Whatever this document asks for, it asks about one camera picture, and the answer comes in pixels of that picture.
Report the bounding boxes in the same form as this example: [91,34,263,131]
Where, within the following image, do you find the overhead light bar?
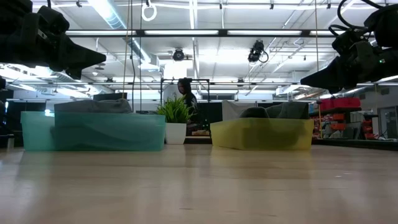
[64,29,345,39]

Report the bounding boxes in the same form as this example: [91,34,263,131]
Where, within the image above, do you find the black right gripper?
[300,40,398,94]

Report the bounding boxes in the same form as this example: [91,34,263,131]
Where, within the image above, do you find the black metal table frame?
[312,138,398,152]

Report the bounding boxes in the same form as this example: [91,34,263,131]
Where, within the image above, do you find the dark green baseball cap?
[266,101,310,120]
[239,106,270,119]

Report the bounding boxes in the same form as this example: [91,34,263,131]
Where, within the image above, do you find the round black ceiling fixture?
[172,48,186,62]

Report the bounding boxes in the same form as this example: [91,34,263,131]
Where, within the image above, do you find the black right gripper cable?
[328,0,382,35]

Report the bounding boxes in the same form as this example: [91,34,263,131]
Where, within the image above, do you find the green plant in white pot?
[156,95,195,145]

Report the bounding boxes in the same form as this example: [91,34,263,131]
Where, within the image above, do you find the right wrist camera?
[331,29,361,55]

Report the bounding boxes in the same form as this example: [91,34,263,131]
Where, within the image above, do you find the translucent green plastic bin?
[21,111,167,152]

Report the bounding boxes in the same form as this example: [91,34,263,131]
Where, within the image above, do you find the translucent yellow plastic bin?
[210,117,315,151]

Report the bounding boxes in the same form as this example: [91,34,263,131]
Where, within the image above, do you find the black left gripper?
[0,14,107,80]

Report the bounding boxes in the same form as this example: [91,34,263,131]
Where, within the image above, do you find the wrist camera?
[331,29,361,55]
[37,5,70,34]

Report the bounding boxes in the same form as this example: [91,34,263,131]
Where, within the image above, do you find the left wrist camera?
[37,5,70,34]

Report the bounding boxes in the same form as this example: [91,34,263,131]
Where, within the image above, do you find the white hanging cable loop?
[141,0,158,22]

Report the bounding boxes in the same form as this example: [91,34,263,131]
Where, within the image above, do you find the black overhead camera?
[248,39,269,65]

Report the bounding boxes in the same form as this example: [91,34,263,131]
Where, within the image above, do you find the red storage box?
[319,97,362,111]

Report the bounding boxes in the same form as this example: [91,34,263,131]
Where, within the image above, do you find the person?
[177,77,200,125]

